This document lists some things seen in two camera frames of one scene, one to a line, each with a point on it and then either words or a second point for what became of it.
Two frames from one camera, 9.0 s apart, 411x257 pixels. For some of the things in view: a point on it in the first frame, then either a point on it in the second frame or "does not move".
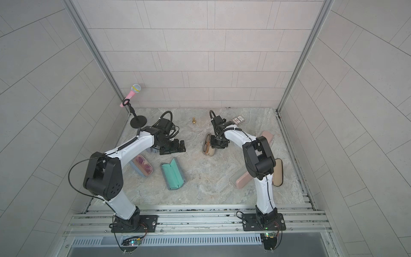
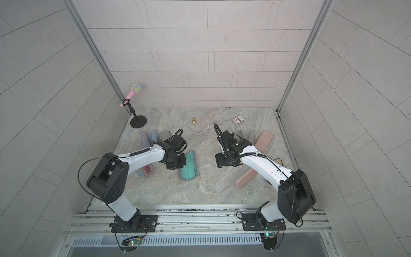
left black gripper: x=176 y=148 to x=174 y=167
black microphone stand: x=138 y=121 does not move
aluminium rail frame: x=200 y=231 does not move
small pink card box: x=238 y=120 does not move
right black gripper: x=213 y=143 to x=220 y=161
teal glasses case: x=174 y=174 to x=188 y=172
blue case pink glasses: x=142 y=165 does not move
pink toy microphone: x=135 y=89 does not move
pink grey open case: x=241 y=179 does not move
